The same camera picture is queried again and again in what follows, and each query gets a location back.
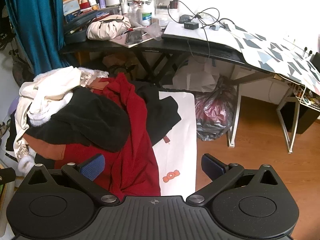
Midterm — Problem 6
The white wire basket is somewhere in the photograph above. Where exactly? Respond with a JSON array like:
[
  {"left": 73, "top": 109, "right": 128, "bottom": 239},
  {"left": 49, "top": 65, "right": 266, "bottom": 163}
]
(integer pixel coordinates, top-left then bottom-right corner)
[{"left": 291, "top": 82, "right": 320, "bottom": 112}]

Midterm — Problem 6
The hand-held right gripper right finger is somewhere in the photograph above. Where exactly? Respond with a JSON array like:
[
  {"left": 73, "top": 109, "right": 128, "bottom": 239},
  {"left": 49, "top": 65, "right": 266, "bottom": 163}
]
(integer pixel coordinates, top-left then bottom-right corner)
[{"left": 186, "top": 153, "right": 282, "bottom": 204}]

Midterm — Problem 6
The black fleece garment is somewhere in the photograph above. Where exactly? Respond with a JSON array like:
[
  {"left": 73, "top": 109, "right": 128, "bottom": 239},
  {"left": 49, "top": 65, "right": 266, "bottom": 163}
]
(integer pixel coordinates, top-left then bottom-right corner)
[{"left": 25, "top": 87, "right": 130, "bottom": 153}]

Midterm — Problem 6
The teal curtain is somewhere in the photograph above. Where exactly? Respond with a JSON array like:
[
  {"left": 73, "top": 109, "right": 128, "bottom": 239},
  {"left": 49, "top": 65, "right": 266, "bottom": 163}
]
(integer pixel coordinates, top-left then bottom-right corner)
[{"left": 4, "top": 0, "right": 67, "bottom": 75}]

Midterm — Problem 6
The black smartphone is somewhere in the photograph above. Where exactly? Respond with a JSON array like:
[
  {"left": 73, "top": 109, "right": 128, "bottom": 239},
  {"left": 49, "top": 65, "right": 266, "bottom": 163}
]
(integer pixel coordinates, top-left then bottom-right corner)
[{"left": 124, "top": 30, "right": 143, "bottom": 45}]

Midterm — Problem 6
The geometric patterned table cover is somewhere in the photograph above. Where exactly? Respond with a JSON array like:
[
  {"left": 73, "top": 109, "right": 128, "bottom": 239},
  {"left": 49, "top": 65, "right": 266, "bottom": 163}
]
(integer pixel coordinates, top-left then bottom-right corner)
[{"left": 229, "top": 24, "right": 320, "bottom": 95}]

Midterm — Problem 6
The black thin garment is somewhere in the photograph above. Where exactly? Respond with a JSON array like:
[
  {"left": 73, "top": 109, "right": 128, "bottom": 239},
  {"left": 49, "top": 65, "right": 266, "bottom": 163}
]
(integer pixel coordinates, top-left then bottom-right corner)
[{"left": 130, "top": 81, "right": 182, "bottom": 145}]

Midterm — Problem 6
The pink notebook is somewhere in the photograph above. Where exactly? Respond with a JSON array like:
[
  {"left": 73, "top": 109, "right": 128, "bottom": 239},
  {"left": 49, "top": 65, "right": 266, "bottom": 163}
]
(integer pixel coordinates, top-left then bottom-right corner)
[{"left": 109, "top": 31, "right": 154, "bottom": 48}]

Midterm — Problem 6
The black folding desk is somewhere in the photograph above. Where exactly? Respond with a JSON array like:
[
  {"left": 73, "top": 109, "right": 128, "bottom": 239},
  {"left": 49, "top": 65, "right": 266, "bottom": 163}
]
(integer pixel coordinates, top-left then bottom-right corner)
[{"left": 60, "top": 34, "right": 270, "bottom": 85}]

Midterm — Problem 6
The dark plastic bag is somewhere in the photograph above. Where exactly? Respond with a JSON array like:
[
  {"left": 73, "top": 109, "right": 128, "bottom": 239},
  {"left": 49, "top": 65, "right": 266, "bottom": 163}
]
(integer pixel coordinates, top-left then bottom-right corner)
[{"left": 195, "top": 76, "right": 238, "bottom": 142}]

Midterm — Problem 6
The silver laptop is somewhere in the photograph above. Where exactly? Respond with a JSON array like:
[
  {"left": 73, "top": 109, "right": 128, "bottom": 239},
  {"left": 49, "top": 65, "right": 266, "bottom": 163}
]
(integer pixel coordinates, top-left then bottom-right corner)
[{"left": 161, "top": 21, "right": 240, "bottom": 49}]

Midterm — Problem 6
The dark makeup case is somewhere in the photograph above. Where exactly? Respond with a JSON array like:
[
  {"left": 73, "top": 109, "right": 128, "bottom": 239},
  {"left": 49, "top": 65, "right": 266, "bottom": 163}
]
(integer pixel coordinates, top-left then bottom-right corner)
[{"left": 64, "top": 10, "right": 113, "bottom": 43}]

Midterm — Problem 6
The red garment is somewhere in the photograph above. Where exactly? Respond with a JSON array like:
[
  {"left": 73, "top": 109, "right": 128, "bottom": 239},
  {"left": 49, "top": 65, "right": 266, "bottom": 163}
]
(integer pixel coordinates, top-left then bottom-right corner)
[{"left": 61, "top": 72, "right": 162, "bottom": 197}]

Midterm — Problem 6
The crumpled clear plastic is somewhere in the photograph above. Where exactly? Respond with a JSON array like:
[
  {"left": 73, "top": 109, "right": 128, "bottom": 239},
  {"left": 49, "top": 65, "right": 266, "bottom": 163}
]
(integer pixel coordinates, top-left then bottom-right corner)
[{"left": 146, "top": 22, "right": 164, "bottom": 42}]

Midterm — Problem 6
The rust orange garment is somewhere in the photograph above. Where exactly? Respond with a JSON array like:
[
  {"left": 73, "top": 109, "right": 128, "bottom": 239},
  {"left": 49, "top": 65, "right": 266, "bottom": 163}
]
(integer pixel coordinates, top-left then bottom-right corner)
[{"left": 22, "top": 134, "right": 67, "bottom": 160}]

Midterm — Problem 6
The white metal table frame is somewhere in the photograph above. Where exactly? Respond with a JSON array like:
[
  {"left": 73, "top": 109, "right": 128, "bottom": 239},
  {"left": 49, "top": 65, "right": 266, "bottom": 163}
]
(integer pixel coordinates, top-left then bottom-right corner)
[{"left": 226, "top": 67, "right": 308, "bottom": 154}]

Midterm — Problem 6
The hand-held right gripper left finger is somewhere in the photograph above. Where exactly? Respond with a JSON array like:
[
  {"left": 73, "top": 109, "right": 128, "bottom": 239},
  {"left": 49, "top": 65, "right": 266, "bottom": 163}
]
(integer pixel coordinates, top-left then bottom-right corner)
[{"left": 24, "top": 154, "right": 120, "bottom": 205}]

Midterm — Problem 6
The peach garment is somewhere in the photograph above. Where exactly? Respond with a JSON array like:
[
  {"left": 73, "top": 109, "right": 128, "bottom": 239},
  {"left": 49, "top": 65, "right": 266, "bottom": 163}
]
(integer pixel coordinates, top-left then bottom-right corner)
[{"left": 86, "top": 76, "right": 110, "bottom": 90}]

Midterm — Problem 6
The cream shoulder bag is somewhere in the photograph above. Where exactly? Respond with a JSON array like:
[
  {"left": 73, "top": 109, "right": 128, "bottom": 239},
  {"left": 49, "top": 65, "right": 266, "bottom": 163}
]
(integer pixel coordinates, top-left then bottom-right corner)
[{"left": 86, "top": 15, "right": 132, "bottom": 40}]

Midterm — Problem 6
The white sheet with orange print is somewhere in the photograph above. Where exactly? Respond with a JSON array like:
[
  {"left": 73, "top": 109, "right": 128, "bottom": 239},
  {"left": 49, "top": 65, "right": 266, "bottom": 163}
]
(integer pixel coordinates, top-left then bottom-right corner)
[{"left": 151, "top": 90, "right": 198, "bottom": 197}]

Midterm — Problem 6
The white plastic bag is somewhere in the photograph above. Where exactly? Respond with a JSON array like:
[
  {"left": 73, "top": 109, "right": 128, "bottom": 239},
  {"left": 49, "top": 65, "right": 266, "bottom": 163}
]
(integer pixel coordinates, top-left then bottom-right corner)
[{"left": 172, "top": 60, "right": 225, "bottom": 93}]

